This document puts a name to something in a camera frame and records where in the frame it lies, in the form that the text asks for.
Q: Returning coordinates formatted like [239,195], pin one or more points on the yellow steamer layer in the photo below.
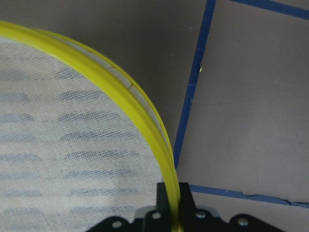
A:
[80,140]

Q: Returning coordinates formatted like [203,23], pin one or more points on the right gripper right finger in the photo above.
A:
[195,218]

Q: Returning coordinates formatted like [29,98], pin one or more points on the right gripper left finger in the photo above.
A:
[156,218]

